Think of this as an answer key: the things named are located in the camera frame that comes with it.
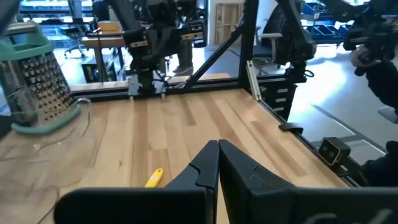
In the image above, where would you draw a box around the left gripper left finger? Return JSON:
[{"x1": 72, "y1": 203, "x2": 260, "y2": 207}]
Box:
[{"x1": 54, "y1": 140, "x2": 220, "y2": 224}]

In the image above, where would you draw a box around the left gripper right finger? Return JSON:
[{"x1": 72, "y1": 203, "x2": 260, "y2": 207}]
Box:
[{"x1": 219, "y1": 139, "x2": 398, "y2": 224}]

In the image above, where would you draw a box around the yellow plastic spoon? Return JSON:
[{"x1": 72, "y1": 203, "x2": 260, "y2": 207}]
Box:
[{"x1": 144, "y1": 167, "x2": 164, "y2": 189}]

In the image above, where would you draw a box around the clear plastic bin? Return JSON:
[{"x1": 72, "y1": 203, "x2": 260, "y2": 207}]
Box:
[{"x1": 0, "y1": 96, "x2": 93, "y2": 224}]

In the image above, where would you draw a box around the black edge clip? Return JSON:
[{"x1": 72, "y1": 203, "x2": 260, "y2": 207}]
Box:
[{"x1": 278, "y1": 123, "x2": 304, "y2": 135}]

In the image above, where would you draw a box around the person's head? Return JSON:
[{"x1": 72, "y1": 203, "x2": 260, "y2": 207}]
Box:
[{"x1": 362, "y1": 140, "x2": 398, "y2": 187}]

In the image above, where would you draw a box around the person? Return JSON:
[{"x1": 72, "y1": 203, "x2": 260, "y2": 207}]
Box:
[
  {"x1": 343, "y1": 0, "x2": 398, "y2": 110},
  {"x1": 173, "y1": 39, "x2": 196, "y2": 76}
]

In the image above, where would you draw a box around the person's hand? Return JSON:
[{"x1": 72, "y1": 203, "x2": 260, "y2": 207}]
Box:
[{"x1": 350, "y1": 45, "x2": 382, "y2": 68}]

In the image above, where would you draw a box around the teal metal box grater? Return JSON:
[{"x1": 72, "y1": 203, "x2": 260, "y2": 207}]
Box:
[{"x1": 0, "y1": 21, "x2": 82, "y2": 135}]

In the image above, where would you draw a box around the black office chair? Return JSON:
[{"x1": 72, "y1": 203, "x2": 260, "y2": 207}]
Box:
[{"x1": 253, "y1": 0, "x2": 317, "y2": 83}]

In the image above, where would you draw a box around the wooden desk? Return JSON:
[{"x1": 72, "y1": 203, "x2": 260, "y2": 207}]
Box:
[{"x1": 81, "y1": 34, "x2": 127, "y2": 83}]

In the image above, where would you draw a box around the blue storage bin shelf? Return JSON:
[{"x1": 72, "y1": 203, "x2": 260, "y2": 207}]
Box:
[{"x1": 302, "y1": 0, "x2": 353, "y2": 44}]

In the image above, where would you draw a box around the yellow cardboard box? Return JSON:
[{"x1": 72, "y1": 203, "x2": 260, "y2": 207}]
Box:
[{"x1": 97, "y1": 21, "x2": 121, "y2": 32}]

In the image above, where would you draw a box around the black handheld device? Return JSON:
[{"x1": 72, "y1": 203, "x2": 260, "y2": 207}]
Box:
[{"x1": 343, "y1": 15, "x2": 398, "y2": 77}]

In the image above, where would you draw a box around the wooden pallet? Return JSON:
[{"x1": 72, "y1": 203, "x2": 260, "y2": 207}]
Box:
[{"x1": 215, "y1": 2, "x2": 244, "y2": 45}]

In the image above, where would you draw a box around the small black depth camera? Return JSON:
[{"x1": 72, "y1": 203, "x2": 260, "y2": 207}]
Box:
[{"x1": 317, "y1": 136, "x2": 351, "y2": 166}]

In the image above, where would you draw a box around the black slotted bracket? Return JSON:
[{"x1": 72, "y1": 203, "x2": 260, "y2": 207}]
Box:
[{"x1": 260, "y1": 80, "x2": 297, "y2": 121}]

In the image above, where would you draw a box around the white aluminium bracket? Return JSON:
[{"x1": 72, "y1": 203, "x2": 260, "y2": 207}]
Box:
[{"x1": 246, "y1": 60, "x2": 262, "y2": 102}]

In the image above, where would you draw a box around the black aluminium table frame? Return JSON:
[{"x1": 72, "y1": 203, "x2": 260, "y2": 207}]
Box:
[{"x1": 70, "y1": 0, "x2": 374, "y2": 187}]

